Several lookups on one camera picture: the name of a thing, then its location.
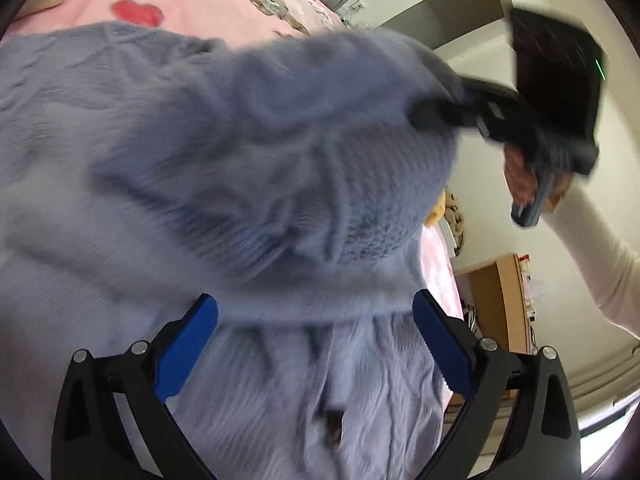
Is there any grey brown door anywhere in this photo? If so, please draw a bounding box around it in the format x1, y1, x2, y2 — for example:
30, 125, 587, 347
370, 0, 513, 51

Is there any wooden bedside cabinet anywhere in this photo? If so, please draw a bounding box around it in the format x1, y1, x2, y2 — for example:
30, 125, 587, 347
457, 252, 538, 356

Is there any person's right hand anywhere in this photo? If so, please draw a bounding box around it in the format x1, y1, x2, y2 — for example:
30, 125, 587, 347
502, 142, 573, 213

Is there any blue knitted sweater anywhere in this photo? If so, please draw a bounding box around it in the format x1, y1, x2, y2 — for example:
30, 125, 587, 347
0, 21, 468, 480

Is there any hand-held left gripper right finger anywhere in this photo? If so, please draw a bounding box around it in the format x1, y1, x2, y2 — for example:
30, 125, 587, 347
412, 289, 583, 480

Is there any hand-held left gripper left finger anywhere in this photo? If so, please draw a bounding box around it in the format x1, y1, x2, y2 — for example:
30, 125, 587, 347
50, 294, 221, 480

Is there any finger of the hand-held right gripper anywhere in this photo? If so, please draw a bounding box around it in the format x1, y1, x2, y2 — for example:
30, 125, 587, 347
457, 76, 520, 106
407, 100, 485, 132

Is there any yellow brown plush toy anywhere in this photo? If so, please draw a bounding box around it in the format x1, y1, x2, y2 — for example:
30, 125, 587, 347
425, 190, 466, 261

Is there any person's right forearm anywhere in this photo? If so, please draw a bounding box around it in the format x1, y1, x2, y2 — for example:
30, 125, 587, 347
542, 187, 640, 341

